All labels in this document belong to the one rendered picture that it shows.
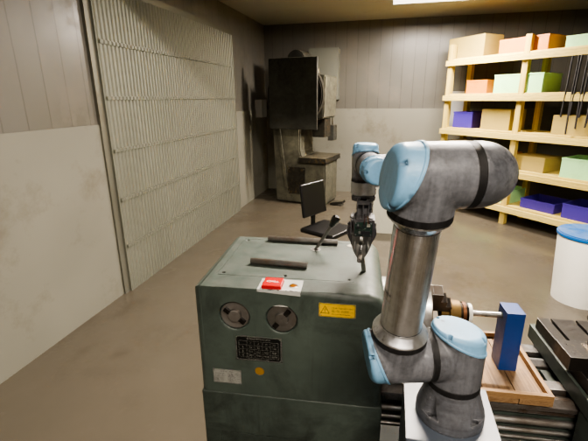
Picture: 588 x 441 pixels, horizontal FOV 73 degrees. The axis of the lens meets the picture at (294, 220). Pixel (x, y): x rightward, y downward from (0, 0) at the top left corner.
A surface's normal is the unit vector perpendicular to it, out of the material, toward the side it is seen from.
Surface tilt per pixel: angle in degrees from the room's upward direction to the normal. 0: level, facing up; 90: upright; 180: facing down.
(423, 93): 90
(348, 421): 90
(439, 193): 101
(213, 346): 90
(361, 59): 90
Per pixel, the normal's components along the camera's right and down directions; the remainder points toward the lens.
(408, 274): -0.33, 0.44
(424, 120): -0.23, 0.29
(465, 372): 0.05, 0.29
